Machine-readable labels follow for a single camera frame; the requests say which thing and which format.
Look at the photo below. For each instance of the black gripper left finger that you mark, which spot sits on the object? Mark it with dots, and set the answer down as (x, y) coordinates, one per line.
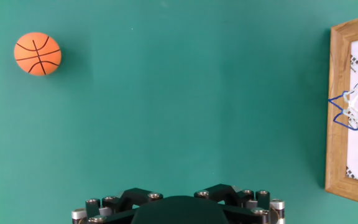
(123, 199)

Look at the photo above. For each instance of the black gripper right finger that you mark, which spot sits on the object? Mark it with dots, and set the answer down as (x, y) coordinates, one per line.
(232, 196)

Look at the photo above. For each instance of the orange mini basketball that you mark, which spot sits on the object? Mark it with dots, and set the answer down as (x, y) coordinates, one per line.
(37, 53)

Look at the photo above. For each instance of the wooden-framed mini basketball hoop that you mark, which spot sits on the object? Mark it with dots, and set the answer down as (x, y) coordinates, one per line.
(337, 124)

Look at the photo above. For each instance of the green table mat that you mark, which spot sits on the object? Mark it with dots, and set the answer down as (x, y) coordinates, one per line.
(172, 99)

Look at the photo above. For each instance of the white hoop with net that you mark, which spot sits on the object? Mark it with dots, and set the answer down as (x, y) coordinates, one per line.
(353, 105)

